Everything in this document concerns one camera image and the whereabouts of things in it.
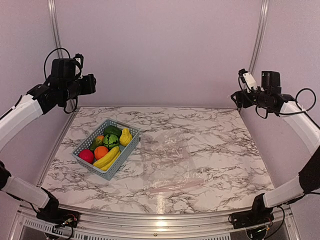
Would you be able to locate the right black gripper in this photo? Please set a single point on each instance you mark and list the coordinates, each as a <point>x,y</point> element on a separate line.
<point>239,94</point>

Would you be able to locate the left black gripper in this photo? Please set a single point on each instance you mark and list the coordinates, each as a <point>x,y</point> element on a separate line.
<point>89,87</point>

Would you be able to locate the green watermelon ball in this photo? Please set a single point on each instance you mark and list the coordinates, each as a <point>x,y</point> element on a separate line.
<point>110,141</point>

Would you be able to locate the yellow pear toy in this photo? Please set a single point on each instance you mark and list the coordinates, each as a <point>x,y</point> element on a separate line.
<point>125,137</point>

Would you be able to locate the orange toy fruit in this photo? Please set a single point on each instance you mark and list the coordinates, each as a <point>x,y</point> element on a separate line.
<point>100,152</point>

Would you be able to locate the grey perforated plastic basket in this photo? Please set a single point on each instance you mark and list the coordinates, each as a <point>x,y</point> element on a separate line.
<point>125,150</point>

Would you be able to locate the yellow banana bunch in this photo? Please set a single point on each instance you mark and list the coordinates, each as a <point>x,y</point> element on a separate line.
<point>106,161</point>

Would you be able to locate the clear zip top bag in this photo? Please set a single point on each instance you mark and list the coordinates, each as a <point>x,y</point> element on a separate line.
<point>167,162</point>

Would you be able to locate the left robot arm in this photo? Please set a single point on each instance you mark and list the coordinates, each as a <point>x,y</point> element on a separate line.
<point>66,82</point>

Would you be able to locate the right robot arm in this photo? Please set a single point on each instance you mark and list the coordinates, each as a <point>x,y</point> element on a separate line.
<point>304,133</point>

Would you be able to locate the green bell pepper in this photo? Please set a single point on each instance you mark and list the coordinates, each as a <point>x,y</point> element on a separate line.
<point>110,129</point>

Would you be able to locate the green orange mango toy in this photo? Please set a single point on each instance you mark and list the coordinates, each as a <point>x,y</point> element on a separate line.
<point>97,142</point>

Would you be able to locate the red apple toy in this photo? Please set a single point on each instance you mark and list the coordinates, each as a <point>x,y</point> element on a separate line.
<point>87,155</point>

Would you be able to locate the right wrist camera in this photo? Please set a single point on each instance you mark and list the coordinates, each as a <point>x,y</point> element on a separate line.
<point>248,80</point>

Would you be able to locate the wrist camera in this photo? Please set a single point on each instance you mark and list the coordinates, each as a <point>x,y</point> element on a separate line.
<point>248,80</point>
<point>78,61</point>

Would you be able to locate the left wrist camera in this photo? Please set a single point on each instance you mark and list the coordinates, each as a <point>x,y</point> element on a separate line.
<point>78,61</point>

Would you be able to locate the left aluminium frame post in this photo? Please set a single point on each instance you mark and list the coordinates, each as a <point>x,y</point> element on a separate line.
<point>55,28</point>

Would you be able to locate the aluminium frame post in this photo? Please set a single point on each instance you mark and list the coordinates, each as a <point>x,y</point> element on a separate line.
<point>260,34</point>
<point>55,28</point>

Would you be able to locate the right aluminium frame post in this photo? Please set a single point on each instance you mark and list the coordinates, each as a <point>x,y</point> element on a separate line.
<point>260,34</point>

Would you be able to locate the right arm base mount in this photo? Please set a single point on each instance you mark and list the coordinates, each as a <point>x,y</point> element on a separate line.
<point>250,218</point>

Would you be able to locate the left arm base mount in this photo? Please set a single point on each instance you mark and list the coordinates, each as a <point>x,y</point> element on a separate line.
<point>58,216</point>

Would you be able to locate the front aluminium frame rail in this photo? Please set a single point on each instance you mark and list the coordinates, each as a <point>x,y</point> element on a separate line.
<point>108,225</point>

